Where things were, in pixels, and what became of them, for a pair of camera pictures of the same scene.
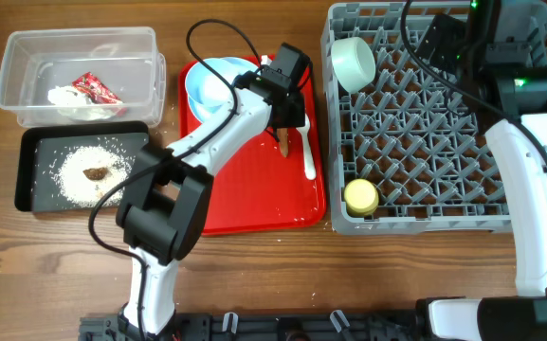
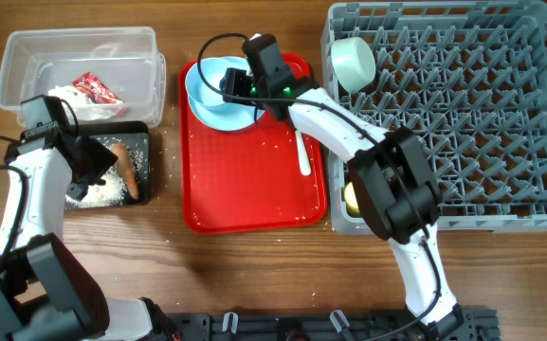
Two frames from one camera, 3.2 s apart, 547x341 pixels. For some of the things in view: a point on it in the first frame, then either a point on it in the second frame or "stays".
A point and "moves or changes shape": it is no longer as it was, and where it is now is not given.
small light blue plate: x=208 y=89 stays
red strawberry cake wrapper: x=99 y=92 stays
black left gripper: x=297 y=115 to x=103 y=157
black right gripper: x=451 y=30 to x=234 y=79
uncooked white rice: x=71 y=183 stays
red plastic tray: x=265 y=193 stays
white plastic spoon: x=309 y=161 moves or changes shape
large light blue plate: x=207 y=88 stays
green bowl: x=354 y=63 stays
